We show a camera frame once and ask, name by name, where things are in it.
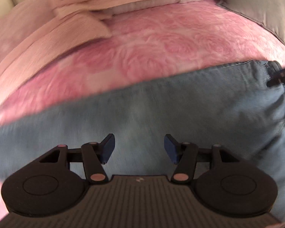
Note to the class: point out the grey pillow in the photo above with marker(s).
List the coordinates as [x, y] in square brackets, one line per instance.
[258, 4]

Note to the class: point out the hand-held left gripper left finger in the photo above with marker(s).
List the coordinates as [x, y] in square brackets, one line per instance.
[108, 147]

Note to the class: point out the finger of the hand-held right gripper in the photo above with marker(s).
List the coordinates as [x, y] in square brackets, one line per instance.
[279, 78]

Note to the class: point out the striped frilled pillow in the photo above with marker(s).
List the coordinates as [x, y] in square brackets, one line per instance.
[156, 3]

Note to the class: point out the blue jeans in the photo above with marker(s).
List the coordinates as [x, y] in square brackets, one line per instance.
[156, 109]

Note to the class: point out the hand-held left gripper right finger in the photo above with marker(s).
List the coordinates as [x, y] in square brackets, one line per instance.
[171, 148]

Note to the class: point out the pink floral blanket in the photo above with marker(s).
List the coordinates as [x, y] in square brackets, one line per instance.
[156, 47]

